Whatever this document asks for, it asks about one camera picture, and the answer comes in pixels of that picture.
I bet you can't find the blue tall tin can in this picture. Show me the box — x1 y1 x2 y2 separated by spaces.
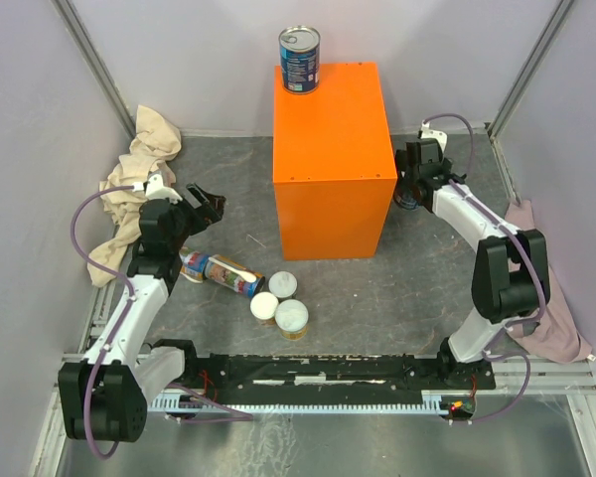
278 25 321 94

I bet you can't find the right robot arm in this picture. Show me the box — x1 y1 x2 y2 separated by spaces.
393 138 550 389

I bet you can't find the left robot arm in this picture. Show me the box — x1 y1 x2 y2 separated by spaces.
58 177 226 447

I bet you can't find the orange box counter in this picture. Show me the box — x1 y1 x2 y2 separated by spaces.
273 62 396 260

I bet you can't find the yellow labelled lying can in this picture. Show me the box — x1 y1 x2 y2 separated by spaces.
179 246 210 283

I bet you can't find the colourful lying can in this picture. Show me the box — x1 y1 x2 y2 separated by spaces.
204 254 266 298

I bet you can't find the beige crumpled cloth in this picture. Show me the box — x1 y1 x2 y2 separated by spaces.
89 105 182 271

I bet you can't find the white lid small can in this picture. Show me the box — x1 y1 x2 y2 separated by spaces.
249 291 279 326

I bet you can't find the grey lid can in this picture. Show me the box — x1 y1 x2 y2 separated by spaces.
268 271 298 301

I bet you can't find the yellow can white lid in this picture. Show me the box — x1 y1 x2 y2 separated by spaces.
275 299 309 340

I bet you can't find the mauve crumpled cloth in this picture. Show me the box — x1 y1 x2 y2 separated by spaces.
504 199 595 364

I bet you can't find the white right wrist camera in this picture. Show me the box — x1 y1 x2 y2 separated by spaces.
418 120 448 152

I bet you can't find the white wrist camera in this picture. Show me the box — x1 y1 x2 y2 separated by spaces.
418 120 448 152
132 172 183 204

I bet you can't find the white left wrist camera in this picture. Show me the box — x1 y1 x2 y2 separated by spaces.
132 172 183 204

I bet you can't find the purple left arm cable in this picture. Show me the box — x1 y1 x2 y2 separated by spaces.
68 184 136 461

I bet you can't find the aluminium frame post right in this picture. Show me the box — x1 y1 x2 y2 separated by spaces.
487 0 576 142

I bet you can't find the aluminium frame post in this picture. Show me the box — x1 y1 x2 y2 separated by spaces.
51 0 135 138
487 0 576 142

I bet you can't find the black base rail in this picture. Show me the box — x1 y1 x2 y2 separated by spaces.
177 354 496 404

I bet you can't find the aluminium frame post left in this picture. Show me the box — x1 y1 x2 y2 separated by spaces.
51 0 135 138

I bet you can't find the light blue cable duct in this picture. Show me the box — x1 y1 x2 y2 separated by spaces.
148 391 465 416

